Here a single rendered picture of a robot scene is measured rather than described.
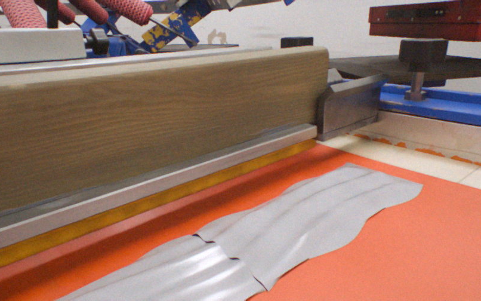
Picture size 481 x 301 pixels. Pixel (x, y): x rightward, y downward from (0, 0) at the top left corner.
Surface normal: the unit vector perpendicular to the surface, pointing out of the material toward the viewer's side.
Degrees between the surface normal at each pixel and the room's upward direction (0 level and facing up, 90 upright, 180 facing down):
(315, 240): 38
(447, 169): 0
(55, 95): 90
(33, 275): 0
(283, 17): 90
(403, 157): 0
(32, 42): 90
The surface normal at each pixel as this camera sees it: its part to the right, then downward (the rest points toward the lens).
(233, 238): 0.42, -0.69
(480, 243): -0.02, -0.94
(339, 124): 0.66, 0.24
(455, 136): -0.75, 0.24
